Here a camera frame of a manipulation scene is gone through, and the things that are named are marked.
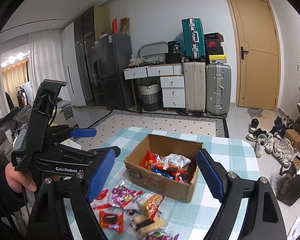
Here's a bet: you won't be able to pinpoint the black white sneaker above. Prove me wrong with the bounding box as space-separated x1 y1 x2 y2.
248 118 259 133

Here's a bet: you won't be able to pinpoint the purple grape candy bag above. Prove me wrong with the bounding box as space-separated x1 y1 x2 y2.
109 180 143 208

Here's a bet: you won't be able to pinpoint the woven laundry basket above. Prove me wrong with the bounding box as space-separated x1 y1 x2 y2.
139 80 162 112

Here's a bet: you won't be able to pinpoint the white high-top sneaker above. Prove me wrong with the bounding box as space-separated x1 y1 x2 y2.
255 134 267 158

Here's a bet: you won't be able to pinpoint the red orange snack bag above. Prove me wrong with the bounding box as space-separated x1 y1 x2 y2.
139 151 161 170

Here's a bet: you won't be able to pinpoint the beige hard suitcase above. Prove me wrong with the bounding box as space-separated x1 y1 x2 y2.
184 62 206 112

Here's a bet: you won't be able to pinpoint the blue plaid tablecloth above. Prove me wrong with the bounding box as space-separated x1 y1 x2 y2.
62 126 261 240

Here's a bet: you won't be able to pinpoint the small brown cardboard box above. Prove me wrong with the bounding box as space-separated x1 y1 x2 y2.
284 129 300 151

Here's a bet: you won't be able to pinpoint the orange noodle snack bag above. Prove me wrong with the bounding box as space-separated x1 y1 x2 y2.
137 193 164 220

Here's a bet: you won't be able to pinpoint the red chocolate cookie pack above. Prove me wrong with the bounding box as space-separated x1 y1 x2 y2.
171 170 193 183

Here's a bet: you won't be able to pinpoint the black gold shopping bag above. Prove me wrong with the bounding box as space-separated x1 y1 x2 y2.
276 161 300 206

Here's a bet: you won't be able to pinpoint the person's left hand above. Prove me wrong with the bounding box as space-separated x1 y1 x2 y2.
5 163 37 193

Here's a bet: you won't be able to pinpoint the stacked shoe boxes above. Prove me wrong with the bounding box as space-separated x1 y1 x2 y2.
204 33 228 64

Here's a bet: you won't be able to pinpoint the wooden door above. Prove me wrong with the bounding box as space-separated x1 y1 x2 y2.
227 0 281 110

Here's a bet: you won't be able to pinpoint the dotted black bordered rug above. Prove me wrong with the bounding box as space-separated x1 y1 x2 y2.
89 109 229 138

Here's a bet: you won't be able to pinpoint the sandwich biscuit pack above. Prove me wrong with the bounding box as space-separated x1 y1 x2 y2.
131 214 166 236

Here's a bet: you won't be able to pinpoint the silver aluminium suitcase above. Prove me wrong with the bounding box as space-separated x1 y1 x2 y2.
206 64 231 118

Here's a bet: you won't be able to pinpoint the dark grey refrigerator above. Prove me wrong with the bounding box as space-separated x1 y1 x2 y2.
95 33 134 110

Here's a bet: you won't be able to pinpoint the white drawer desk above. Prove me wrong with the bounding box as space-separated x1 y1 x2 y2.
123 63 185 108

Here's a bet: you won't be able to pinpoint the white red snack bag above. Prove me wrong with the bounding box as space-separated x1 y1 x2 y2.
123 192 150 213

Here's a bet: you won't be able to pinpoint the dark tall cabinet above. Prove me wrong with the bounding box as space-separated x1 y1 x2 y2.
74 5 110 106

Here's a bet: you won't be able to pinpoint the white curtain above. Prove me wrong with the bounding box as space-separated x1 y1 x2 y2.
29 29 66 94

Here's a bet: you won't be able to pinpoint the teal hard suitcase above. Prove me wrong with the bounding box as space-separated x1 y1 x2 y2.
181 18 206 62

